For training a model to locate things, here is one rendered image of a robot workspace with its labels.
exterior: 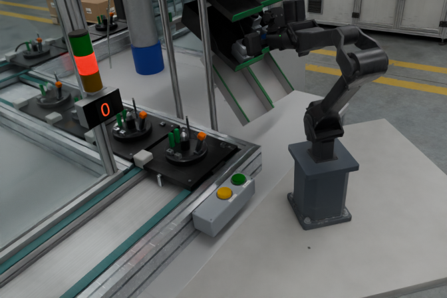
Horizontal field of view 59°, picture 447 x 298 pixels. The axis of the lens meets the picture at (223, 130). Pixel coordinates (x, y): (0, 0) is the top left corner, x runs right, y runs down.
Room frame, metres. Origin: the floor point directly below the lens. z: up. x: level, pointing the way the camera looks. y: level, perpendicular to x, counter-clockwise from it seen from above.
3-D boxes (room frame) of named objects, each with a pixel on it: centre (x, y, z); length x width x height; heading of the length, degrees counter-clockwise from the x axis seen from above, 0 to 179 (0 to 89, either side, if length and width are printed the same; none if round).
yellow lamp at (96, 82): (0.96, 0.34, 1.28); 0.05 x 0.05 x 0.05
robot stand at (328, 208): (0.85, -0.26, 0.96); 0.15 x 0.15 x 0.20; 9
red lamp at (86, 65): (0.96, 0.34, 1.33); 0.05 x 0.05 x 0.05
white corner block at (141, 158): (1.02, 0.26, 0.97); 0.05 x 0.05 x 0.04; 51
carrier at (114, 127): (1.20, 0.32, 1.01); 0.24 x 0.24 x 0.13; 51
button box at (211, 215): (0.84, 0.01, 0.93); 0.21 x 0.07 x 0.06; 141
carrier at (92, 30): (2.48, 0.68, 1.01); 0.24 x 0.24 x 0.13; 51
